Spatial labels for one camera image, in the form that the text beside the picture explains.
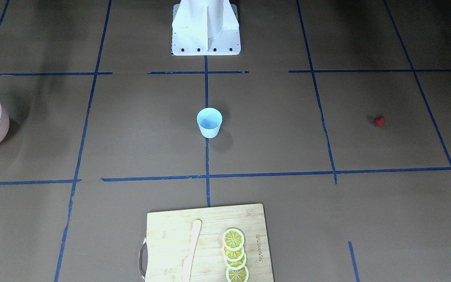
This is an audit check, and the light blue paper cup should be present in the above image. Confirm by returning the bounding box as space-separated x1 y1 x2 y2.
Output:
197 107 223 139

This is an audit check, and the yellow plastic knife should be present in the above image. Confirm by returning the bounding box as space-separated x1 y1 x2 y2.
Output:
182 219 202 282

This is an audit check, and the lemon slice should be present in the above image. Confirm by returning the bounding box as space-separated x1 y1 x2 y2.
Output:
222 228 245 251
225 266 249 282
224 254 247 270
223 247 245 262

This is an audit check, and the bamboo cutting board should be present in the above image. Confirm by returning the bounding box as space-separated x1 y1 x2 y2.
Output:
139 203 274 282

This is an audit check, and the red strawberry on table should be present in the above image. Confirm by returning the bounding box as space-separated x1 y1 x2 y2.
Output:
374 116 385 127

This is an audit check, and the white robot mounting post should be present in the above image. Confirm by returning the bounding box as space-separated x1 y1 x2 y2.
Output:
171 0 241 56

